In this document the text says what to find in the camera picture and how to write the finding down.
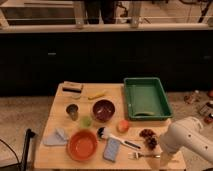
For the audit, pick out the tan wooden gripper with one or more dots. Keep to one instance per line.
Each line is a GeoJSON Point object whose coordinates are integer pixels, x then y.
{"type": "Point", "coordinates": [165, 158]}

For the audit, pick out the dark red grape bunch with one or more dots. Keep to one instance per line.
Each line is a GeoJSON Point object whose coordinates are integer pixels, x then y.
{"type": "Point", "coordinates": [150, 138]}

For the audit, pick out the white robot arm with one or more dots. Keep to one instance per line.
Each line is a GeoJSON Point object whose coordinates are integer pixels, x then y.
{"type": "Point", "coordinates": [185, 133]}

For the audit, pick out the small green cup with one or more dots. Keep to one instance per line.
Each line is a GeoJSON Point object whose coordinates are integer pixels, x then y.
{"type": "Point", "coordinates": [85, 122]}

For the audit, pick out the metal cup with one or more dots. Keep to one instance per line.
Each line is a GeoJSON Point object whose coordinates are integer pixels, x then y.
{"type": "Point", "coordinates": [72, 111]}

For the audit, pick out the silver fork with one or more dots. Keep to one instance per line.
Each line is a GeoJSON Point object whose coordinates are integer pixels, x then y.
{"type": "Point", "coordinates": [136, 155]}

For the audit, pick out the orange peach fruit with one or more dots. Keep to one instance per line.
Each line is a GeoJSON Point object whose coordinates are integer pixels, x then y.
{"type": "Point", "coordinates": [123, 126]}

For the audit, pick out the blue sponge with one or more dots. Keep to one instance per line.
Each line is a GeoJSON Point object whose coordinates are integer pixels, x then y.
{"type": "Point", "coordinates": [111, 149]}

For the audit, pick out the green plastic tray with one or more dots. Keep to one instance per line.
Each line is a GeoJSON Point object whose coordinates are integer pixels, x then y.
{"type": "Point", "coordinates": [146, 99]}

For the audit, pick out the white dish brush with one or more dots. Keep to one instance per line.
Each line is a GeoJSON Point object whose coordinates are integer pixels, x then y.
{"type": "Point", "coordinates": [104, 133]}

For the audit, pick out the dark red bowl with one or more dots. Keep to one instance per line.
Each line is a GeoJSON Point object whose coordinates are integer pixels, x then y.
{"type": "Point", "coordinates": [103, 110]}

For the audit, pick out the orange bowl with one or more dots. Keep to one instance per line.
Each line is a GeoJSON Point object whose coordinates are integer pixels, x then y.
{"type": "Point", "coordinates": [82, 145]}

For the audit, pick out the wooden table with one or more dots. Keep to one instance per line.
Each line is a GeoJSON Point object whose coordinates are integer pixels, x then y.
{"type": "Point", "coordinates": [57, 158]}

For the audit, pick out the yellow banana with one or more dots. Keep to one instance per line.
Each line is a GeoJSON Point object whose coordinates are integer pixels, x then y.
{"type": "Point", "coordinates": [95, 96]}

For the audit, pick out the grey folded cloth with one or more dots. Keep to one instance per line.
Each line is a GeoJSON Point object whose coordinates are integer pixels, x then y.
{"type": "Point", "coordinates": [57, 138]}

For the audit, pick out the black stand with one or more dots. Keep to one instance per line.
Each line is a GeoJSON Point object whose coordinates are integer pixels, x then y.
{"type": "Point", "coordinates": [28, 138]}

